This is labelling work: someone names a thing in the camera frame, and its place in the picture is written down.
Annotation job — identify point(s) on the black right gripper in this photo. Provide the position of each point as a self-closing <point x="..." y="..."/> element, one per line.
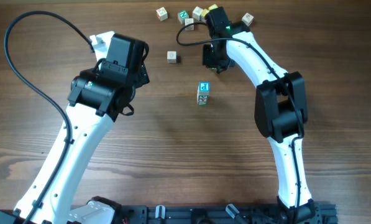
<point x="207" y="61"/>

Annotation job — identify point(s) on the blue P letter block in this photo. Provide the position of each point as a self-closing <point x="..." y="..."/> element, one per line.
<point x="204" y="86"/>

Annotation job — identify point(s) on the green V letter block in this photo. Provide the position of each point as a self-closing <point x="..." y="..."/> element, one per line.
<point x="202" y="93"/>

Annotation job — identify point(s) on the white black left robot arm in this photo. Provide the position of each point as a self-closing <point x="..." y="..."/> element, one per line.
<point x="98" y="96"/>

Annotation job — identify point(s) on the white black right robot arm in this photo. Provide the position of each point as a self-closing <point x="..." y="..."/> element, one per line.
<point x="280" y="106"/>

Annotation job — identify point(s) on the green Z white block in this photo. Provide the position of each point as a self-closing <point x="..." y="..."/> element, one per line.
<point x="171" y="57"/>

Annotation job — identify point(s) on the white M picture block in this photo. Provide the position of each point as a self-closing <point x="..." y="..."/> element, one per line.
<point x="189" y="24"/>

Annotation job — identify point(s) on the yellow block left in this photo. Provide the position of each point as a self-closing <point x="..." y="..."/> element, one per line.
<point x="203" y="14"/>

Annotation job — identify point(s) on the yellow block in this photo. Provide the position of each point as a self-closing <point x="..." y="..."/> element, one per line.
<point x="203" y="14"/>
<point x="214" y="6"/>

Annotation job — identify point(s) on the white blue picture block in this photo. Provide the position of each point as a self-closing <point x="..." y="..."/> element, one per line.
<point x="196" y="14"/>

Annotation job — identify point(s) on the red K picture block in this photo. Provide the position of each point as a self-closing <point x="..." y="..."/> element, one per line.
<point x="247" y="19"/>

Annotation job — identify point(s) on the yellow block top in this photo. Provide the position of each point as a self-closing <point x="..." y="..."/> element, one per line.
<point x="214" y="6"/>

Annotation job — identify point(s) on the green N letter block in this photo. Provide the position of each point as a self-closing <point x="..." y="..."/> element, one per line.
<point x="182" y="15"/>

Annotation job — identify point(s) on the red picture block far left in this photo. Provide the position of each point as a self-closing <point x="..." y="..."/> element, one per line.
<point x="162" y="14"/>

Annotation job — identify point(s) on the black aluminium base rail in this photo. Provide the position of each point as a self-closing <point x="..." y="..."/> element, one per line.
<point x="261" y="214"/>

